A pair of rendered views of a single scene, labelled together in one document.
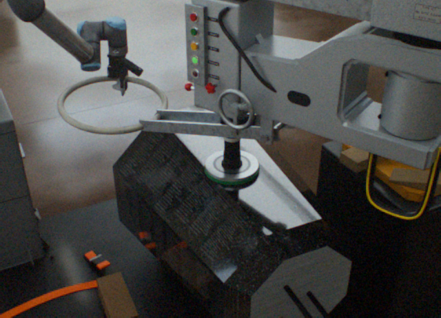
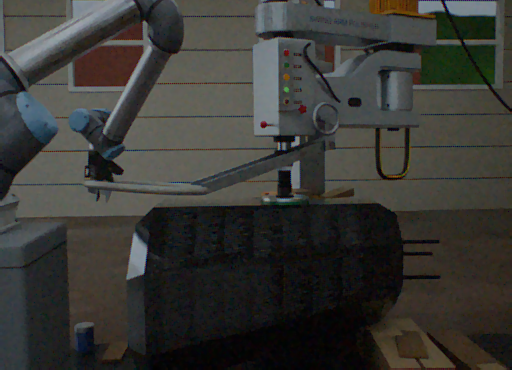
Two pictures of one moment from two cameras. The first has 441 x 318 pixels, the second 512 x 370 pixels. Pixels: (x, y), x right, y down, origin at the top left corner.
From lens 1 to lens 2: 272 cm
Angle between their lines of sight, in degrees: 68
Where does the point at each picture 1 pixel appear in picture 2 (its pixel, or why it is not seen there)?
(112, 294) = not seen: outside the picture
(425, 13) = (414, 30)
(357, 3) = (382, 30)
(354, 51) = (381, 61)
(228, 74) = (308, 97)
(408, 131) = (409, 105)
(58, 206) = not seen: outside the picture
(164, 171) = (230, 232)
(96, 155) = not seen: outside the picture
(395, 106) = (401, 91)
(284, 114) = (346, 118)
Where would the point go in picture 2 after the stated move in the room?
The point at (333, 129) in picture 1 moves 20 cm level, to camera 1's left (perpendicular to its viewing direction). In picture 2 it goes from (375, 117) to (365, 115)
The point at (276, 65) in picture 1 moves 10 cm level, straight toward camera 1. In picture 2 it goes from (339, 81) to (360, 79)
